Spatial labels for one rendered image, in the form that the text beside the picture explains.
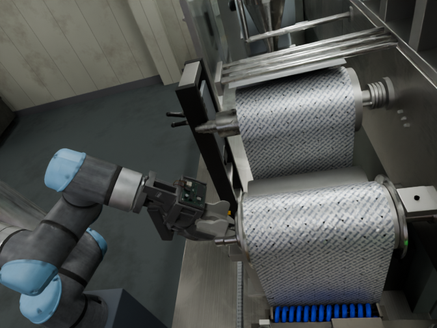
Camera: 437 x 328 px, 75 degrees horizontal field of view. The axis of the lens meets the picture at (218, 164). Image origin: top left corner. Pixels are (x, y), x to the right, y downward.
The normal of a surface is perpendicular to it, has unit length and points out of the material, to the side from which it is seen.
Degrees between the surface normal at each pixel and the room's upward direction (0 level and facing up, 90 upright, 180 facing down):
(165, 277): 0
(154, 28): 90
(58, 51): 90
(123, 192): 56
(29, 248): 20
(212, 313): 0
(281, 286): 90
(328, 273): 90
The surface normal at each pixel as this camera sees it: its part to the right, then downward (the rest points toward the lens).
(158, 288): -0.26, -0.71
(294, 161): -0.06, 0.71
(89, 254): 0.79, -0.21
